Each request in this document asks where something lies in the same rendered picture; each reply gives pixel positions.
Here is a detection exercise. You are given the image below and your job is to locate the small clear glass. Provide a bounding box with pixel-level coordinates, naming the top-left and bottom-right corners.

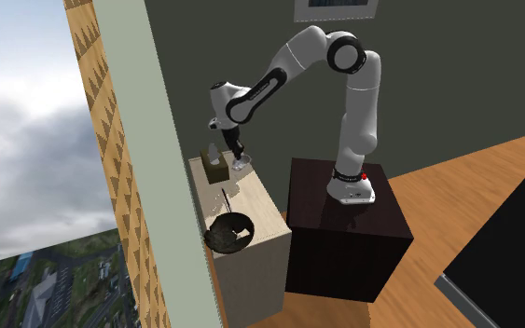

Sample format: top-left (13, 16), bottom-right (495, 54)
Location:
top-left (232, 154), bottom-right (253, 172)

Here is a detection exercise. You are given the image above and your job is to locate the olive tissue box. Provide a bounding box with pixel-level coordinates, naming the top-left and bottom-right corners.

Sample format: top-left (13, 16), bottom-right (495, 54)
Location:
top-left (200, 143), bottom-right (231, 185)

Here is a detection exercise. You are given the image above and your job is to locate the black frying pan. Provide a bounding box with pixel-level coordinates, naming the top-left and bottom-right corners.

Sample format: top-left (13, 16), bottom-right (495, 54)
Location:
top-left (203, 188), bottom-right (256, 255)

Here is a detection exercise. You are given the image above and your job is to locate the beige wooden cabinet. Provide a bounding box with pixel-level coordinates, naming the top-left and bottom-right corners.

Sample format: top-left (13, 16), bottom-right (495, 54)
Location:
top-left (187, 151), bottom-right (293, 328)

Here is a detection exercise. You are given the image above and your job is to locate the dark brown robot stand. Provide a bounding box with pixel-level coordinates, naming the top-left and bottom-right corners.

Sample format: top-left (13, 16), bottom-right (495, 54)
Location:
top-left (284, 157), bottom-right (415, 304)

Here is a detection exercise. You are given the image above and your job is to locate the large black furniture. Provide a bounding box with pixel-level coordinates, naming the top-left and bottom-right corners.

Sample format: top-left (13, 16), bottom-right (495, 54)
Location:
top-left (434, 144), bottom-right (525, 328)

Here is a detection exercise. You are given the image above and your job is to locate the framed wall picture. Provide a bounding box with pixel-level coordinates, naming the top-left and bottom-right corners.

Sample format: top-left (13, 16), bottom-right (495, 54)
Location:
top-left (293, 0), bottom-right (380, 23)

